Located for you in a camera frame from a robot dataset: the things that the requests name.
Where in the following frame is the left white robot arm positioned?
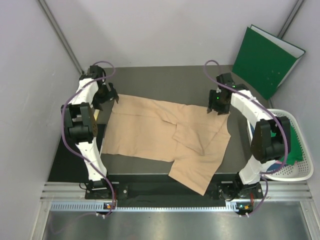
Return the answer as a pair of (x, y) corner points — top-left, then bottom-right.
(61, 70), (119, 200)

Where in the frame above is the green t shirt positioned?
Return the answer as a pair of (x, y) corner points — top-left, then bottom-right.
(286, 126), (303, 165)

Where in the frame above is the green ring binder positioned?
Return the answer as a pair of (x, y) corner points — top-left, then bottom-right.
(232, 24), (306, 100)

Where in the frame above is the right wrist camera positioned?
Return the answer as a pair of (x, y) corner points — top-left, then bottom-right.
(216, 72), (235, 87)

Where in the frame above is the beige t shirt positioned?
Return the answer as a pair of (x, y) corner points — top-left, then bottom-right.
(102, 94), (231, 195)

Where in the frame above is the blue pink t shirt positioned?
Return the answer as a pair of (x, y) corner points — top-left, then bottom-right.
(264, 160), (288, 175)

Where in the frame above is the yellow marker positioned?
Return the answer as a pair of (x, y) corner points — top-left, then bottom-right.
(93, 110), (100, 120)

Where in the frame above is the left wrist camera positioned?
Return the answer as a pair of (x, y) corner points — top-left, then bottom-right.
(89, 65), (106, 79)

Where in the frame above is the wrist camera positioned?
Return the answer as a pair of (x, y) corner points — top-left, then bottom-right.
(89, 65), (106, 79)
(216, 72), (235, 87)

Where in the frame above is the slotted grey cable duct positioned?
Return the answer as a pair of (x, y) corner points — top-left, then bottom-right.
(50, 201), (250, 214)

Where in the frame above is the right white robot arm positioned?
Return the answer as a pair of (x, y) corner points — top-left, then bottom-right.
(207, 84), (291, 198)

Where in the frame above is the white perforated laundry basket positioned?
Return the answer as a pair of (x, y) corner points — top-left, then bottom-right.
(246, 108), (314, 182)

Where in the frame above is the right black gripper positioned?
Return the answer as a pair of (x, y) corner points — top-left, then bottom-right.
(206, 90), (229, 116)

